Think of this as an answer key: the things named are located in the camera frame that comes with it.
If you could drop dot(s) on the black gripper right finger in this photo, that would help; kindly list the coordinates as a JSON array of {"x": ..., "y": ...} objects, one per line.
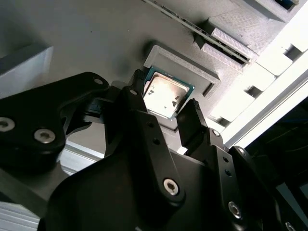
[{"x": 192, "y": 130}]

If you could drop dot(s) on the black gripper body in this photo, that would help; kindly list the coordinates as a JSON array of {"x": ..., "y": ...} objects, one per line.
[{"x": 108, "y": 192}]

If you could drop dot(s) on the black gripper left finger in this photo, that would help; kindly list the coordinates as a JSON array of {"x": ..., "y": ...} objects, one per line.
[{"x": 29, "y": 113}]

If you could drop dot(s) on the silver CPU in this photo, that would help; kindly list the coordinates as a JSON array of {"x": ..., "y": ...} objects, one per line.
[{"x": 166, "y": 93}]

